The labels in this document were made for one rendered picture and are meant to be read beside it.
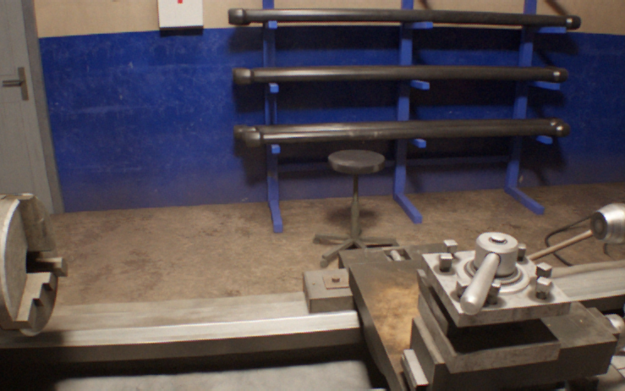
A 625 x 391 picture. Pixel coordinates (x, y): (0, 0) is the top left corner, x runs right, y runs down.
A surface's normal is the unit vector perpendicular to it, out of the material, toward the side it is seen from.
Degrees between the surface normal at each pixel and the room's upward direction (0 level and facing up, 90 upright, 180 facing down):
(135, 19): 90
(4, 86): 90
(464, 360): 90
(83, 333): 48
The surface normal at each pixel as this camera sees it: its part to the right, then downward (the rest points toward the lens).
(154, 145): 0.15, 0.36
